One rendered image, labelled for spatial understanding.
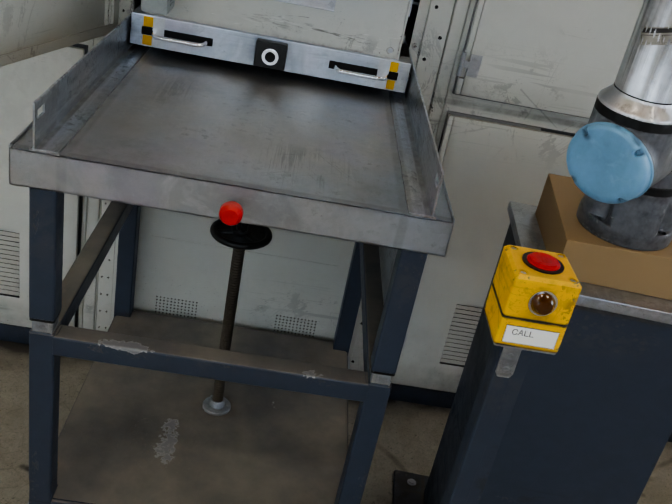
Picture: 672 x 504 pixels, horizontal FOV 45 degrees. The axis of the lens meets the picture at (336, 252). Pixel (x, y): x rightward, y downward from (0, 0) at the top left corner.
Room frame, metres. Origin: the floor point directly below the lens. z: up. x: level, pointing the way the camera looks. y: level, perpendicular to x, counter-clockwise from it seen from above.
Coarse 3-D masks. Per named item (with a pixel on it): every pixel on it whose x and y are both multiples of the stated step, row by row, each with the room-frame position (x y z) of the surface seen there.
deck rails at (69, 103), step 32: (128, 32) 1.51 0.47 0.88; (96, 64) 1.29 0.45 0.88; (128, 64) 1.43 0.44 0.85; (64, 96) 1.12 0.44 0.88; (96, 96) 1.23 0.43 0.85; (416, 96) 1.44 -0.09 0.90; (64, 128) 1.08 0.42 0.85; (416, 128) 1.35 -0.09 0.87; (416, 160) 1.24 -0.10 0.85; (416, 192) 1.11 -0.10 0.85
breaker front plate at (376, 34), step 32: (192, 0) 1.53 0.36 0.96; (224, 0) 1.54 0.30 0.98; (256, 0) 1.54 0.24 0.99; (288, 0) 1.54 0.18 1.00; (320, 0) 1.55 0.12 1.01; (352, 0) 1.56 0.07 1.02; (384, 0) 1.56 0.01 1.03; (256, 32) 1.54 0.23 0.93; (288, 32) 1.55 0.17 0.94; (320, 32) 1.55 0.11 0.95; (352, 32) 1.56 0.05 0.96; (384, 32) 1.56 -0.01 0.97
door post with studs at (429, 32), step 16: (432, 0) 1.72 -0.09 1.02; (448, 0) 1.72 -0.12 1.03; (416, 16) 1.72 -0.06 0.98; (432, 16) 1.72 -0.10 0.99; (448, 16) 1.72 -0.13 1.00; (416, 32) 1.72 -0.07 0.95; (432, 32) 1.72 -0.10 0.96; (416, 48) 1.70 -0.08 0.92; (432, 48) 1.72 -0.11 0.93; (416, 64) 1.72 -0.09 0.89; (432, 64) 1.72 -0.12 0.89; (432, 80) 1.72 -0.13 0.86; (352, 368) 1.72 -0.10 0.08
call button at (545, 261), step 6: (534, 252) 0.87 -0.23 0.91; (540, 252) 0.87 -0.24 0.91; (528, 258) 0.86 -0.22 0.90; (534, 258) 0.85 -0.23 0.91; (540, 258) 0.86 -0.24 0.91; (546, 258) 0.86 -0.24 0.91; (552, 258) 0.86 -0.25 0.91; (534, 264) 0.84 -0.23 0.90; (540, 264) 0.84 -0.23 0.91; (546, 264) 0.84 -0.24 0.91; (552, 264) 0.85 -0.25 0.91; (558, 264) 0.86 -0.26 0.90; (552, 270) 0.84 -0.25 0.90
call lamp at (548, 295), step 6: (534, 294) 0.81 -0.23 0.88; (540, 294) 0.81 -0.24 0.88; (546, 294) 0.81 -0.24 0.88; (552, 294) 0.82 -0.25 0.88; (528, 300) 0.81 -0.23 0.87; (534, 300) 0.81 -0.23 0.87; (540, 300) 0.81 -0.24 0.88; (546, 300) 0.81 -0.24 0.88; (552, 300) 0.81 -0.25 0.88; (528, 306) 0.81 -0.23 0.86; (534, 306) 0.81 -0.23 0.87; (540, 306) 0.80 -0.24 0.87; (546, 306) 0.80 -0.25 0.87; (552, 306) 0.81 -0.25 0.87; (534, 312) 0.81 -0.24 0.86; (540, 312) 0.80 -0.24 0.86; (546, 312) 0.80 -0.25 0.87
